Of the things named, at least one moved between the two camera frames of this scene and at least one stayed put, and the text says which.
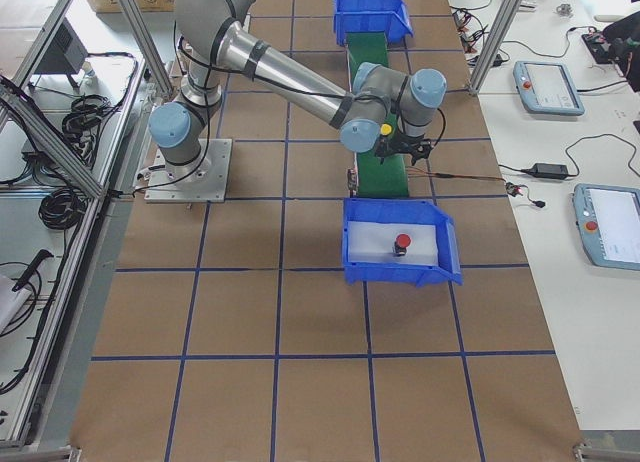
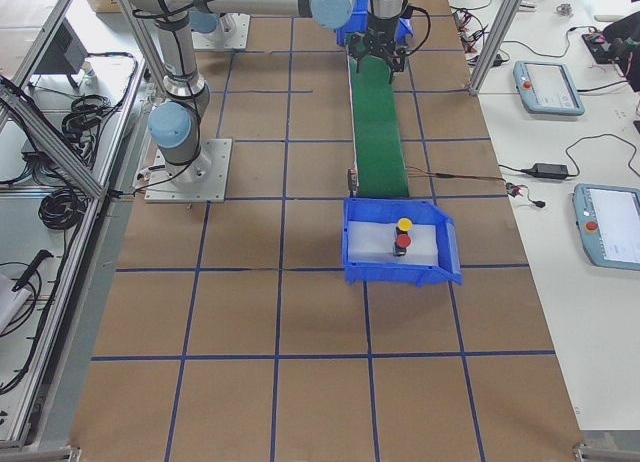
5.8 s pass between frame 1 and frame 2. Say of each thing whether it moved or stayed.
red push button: stayed
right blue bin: stayed
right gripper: moved
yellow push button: moved
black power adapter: stayed
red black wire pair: stayed
